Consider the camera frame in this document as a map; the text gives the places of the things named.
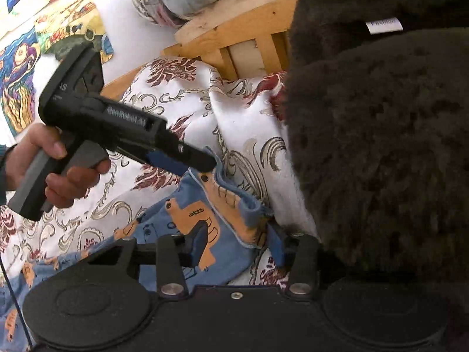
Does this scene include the blue pants with orange cars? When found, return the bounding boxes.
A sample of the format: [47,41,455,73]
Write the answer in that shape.
[1,165,269,351]

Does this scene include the person's left hand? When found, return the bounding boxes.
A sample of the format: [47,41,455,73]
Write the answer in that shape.
[3,122,112,209]

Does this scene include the floral white bedspread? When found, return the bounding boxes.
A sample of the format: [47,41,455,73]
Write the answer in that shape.
[1,58,315,296]

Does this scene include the swirly starry night painting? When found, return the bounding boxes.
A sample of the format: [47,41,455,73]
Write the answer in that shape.
[1,27,40,137]

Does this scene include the colourful landscape painting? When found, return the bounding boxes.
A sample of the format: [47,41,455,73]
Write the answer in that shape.
[34,0,114,63]

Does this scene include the striped patterned cushion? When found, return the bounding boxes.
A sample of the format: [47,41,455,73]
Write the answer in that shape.
[132,0,185,29]

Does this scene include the wooden bed frame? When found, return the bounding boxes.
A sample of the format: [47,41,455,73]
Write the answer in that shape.
[94,0,297,99]

